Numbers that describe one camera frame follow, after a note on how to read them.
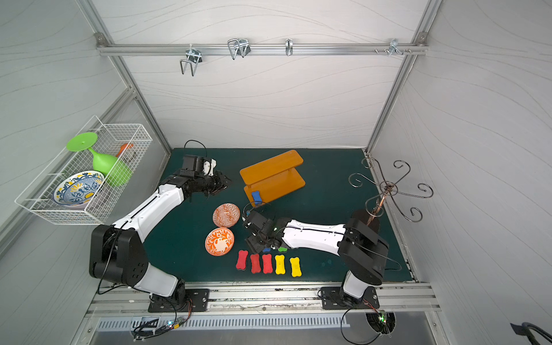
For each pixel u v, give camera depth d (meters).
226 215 0.94
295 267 0.80
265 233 0.63
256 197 0.98
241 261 0.80
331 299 0.75
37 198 0.55
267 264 0.80
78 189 0.62
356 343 0.61
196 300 0.74
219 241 0.86
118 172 0.64
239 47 0.76
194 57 0.78
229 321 0.70
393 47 0.77
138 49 0.77
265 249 0.75
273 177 0.93
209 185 0.74
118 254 0.43
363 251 0.44
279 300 0.75
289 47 0.78
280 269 0.79
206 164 0.73
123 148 0.78
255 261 0.80
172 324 0.68
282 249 0.84
